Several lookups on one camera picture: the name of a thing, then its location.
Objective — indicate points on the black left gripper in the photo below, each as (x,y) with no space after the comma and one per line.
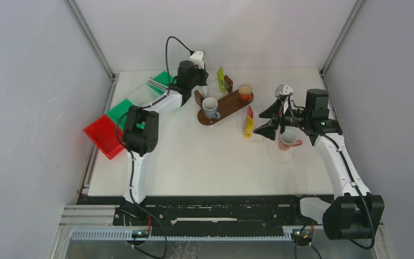
(204,75)

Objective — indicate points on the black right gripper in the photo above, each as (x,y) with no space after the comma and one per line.
(274,111)

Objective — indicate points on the green toothpaste tube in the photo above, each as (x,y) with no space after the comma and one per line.
(221,80)

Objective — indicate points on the yellow toothpaste tube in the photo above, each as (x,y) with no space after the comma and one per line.
(248,127)

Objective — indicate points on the pink toothpaste tube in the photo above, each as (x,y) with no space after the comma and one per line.
(250,112)

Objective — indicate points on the pink printed white mug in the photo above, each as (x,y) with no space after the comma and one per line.
(288,139)

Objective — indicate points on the grey handled white mug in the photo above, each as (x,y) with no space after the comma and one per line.
(210,108)

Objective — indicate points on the brown ceramic cup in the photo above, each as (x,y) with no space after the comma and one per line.
(245,93)

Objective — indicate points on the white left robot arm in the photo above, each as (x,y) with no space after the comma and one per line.
(140,133)

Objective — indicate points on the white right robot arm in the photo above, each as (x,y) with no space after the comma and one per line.
(355,213)

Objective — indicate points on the green toothbrush bin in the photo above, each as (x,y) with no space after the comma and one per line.
(162,80)

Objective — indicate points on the brown oval wooden tray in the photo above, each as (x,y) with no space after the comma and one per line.
(227,105)

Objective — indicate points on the white toothpaste bin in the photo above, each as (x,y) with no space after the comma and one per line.
(144,96)

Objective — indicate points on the clear rectangular acrylic plate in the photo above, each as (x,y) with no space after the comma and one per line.
(254,137)

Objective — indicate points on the clear oval acrylic plate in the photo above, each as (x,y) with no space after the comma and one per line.
(278,155)

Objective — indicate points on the green bin with rack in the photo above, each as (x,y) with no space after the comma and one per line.
(117,111)

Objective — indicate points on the red cup bin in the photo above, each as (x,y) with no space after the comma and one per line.
(103,135)

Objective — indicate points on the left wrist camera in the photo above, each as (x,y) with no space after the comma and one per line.
(197,58)

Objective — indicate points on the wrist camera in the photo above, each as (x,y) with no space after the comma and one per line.
(197,58)
(281,93)

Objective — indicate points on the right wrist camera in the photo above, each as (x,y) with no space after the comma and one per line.
(281,93)

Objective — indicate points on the aluminium frame post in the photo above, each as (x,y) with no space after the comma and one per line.
(89,36)

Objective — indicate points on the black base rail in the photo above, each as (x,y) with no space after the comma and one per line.
(207,216)

